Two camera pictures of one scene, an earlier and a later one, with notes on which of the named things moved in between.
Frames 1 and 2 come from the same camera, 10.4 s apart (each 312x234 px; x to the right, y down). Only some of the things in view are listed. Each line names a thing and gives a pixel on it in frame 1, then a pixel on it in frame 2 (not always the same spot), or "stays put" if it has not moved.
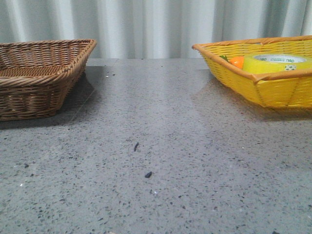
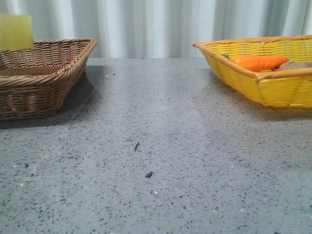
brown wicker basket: (36, 77) stays put
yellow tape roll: (270, 63) to (16, 31)
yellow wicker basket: (287, 89) stays put
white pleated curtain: (153, 29) stays put
